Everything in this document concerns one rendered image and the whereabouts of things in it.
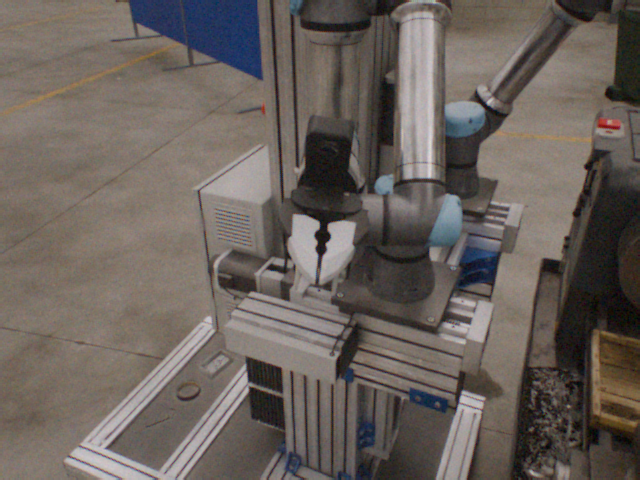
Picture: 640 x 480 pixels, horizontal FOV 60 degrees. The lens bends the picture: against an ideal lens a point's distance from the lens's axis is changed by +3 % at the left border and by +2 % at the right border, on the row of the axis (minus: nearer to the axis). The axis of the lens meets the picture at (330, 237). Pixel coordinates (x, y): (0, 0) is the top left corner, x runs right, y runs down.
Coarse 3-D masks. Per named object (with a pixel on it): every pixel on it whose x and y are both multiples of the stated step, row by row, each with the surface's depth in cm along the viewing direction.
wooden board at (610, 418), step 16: (592, 336) 141; (608, 336) 140; (592, 352) 135; (624, 352) 138; (592, 368) 131; (608, 368) 133; (592, 384) 127; (608, 384) 129; (624, 384) 129; (592, 400) 122; (608, 400) 125; (624, 400) 125; (592, 416) 119; (608, 416) 118; (624, 416) 121; (608, 432) 120; (624, 432) 118
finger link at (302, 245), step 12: (300, 216) 53; (300, 228) 51; (312, 228) 51; (288, 240) 50; (300, 240) 49; (312, 240) 49; (300, 252) 48; (312, 252) 48; (300, 264) 47; (312, 264) 47; (300, 276) 50; (312, 276) 46
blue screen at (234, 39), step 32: (128, 0) 839; (160, 0) 742; (192, 0) 661; (224, 0) 596; (256, 0) 543; (160, 32) 779; (192, 32) 690; (224, 32) 620; (256, 32) 562; (192, 64) 726; (256, 64) 582
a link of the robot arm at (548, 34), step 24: (552, 0) 130; (552, 24) 132; (576, 24) 130; (528, 48) 137; (552, 48) 135; (504, 72) 143; (528, 72) 140; (480, 96) 148; (504, 96) 145; (504, 120) 157
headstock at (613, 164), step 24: (624, 120) 174; (624, 144) 157; (600, 168) 153; (624, 168) 145; (600, 192) 148; (624, 192) 144; (576, 216) 195; (600, 216) 150; (624, 216) 147; (576, 240) 173; (600, 240) 153; (576, 264) 161; (600, 264) 156; (600, 288) 160
